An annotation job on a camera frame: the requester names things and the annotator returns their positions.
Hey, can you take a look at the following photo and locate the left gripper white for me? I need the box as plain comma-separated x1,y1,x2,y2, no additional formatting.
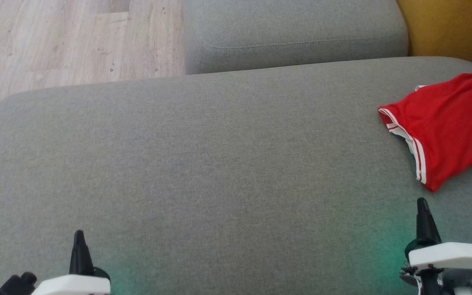
31,230,111,295

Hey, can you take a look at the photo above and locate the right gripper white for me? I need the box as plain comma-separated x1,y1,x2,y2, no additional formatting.
400,198,472,295

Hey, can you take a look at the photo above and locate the red white basketball jersey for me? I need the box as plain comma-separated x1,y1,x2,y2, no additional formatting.
378,73,472,192

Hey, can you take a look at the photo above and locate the grey fabric sofa seat cushion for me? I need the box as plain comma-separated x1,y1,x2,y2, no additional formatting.
0,57,472,295

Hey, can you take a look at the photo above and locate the mustard yellow upholstered furniture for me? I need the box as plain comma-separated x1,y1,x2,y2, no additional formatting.
396,0,472,80

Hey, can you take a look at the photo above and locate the grey stitched sofa cushion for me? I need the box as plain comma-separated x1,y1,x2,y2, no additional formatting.
183,0,409,75

